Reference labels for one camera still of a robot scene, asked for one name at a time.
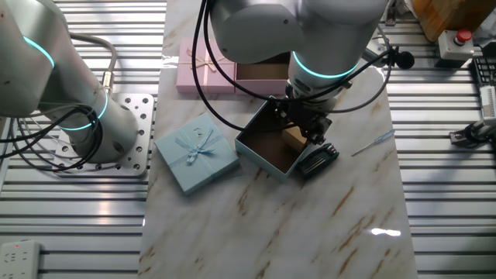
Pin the grey metal clamp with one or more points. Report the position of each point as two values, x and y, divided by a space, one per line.
391 15

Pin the marble pattern table mat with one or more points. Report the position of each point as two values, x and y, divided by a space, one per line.
271 232

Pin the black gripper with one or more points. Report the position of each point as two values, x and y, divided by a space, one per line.
302 112

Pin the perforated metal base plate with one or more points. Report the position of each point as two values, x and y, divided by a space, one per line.
143 128

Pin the open light blue gift box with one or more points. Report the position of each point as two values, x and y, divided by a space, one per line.
267 155

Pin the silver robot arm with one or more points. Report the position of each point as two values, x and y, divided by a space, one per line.
310 27

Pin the wooden cube block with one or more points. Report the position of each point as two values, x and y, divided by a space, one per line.
294 138

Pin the open pink gift box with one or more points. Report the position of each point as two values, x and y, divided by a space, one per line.
263 83

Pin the black folding hex key set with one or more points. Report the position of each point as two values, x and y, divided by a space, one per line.
315 162

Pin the clear plastic pipette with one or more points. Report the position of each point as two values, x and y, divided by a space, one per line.
381 136

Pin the light blue lid with ribbon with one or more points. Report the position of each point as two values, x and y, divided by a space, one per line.
201 170

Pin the white power strip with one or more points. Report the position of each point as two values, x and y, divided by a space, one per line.
19 259

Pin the wooden box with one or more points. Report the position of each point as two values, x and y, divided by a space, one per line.
445 19

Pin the emergency stop button box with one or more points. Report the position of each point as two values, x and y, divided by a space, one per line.
451 48

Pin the pink box lid with ribbon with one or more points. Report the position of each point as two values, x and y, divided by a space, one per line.
186 77

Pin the black keyboard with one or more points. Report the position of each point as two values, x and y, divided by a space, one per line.
486 71

